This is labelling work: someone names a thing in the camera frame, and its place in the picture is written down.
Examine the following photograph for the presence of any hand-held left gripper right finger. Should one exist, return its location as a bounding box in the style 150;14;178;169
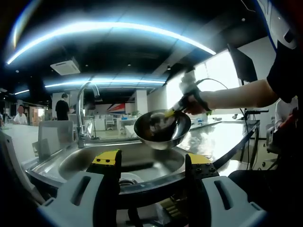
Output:
184;153;268;227

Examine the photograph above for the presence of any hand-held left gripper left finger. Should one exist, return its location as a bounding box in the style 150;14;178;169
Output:
37;148;123;227

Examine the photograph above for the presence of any stainless steel bowl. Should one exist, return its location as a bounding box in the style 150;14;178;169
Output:
134;110;192;151

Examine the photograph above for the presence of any stainless steel sink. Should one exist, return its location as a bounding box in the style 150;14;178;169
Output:
25;119;261;204

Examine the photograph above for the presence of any chrome sink faucet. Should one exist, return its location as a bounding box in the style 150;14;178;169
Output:
77;81;101;148

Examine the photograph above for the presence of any person's right hand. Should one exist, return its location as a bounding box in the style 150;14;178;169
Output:
186;91;215;116

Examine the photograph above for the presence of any black computer monitor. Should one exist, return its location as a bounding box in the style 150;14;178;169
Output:
227;44;258;82

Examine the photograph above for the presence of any short ceiling light strip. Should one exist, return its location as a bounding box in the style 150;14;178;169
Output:
44;79;166;88

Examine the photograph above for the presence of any long curved ceiling light strip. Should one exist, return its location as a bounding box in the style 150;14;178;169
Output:
6;22;216;65

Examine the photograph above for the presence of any ceiling air conditioner unit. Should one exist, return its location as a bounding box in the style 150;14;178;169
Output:
50;56;81;76

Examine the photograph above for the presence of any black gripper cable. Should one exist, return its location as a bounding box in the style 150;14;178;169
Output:
194;78;229;90

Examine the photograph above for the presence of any red blue striped wall panel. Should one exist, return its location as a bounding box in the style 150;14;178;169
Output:
106;103;125;114

